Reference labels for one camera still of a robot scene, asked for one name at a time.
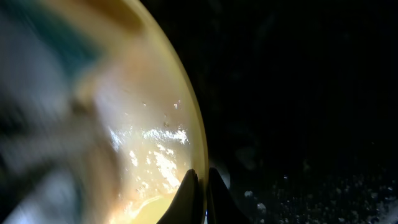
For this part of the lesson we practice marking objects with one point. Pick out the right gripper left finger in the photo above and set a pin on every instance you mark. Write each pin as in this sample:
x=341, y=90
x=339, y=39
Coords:
x=187, y=205

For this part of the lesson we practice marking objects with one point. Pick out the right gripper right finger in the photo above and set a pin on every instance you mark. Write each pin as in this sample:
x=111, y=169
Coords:
x=221, y=209

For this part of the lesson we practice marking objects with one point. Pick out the round black tray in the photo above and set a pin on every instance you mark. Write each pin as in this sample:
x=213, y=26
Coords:
x=299, y=102

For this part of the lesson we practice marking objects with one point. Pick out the green sponge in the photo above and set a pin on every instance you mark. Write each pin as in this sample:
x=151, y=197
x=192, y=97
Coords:
x=73, y=49

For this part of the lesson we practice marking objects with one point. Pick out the yellow plate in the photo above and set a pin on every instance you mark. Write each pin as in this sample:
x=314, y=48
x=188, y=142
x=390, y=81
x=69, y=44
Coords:
x=146, y=103

